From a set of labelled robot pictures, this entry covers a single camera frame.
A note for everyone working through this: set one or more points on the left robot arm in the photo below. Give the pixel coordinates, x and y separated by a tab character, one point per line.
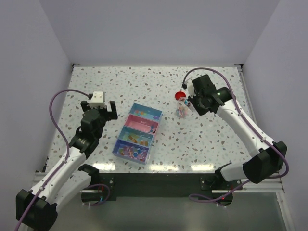
38	207

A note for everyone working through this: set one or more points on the clear plastic jar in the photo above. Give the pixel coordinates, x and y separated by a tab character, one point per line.
181	108

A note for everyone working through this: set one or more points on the blue end candy bin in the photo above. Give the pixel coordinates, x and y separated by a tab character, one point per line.
146	112

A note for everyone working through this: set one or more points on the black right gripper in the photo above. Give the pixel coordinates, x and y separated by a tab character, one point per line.
200	111

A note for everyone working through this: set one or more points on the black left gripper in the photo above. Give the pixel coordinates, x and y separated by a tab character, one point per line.
109	115

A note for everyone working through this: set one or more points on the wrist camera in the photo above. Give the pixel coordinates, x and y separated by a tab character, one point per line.
97	99
188	86

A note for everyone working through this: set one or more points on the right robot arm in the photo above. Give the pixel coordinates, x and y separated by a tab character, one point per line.
266	155

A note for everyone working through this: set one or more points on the purple candy bin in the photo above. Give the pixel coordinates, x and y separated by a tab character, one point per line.
131	151

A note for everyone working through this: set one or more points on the pink candy bin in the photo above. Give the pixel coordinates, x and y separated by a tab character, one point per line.
141	124

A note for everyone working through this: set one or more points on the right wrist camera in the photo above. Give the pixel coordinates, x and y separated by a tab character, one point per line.
188	86

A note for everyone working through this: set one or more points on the red jar lid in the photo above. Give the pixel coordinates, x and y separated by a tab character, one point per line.
179	94

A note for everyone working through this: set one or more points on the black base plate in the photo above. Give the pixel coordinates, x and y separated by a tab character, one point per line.
200	187

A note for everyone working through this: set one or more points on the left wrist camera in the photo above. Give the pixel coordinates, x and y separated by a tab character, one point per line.
97	99

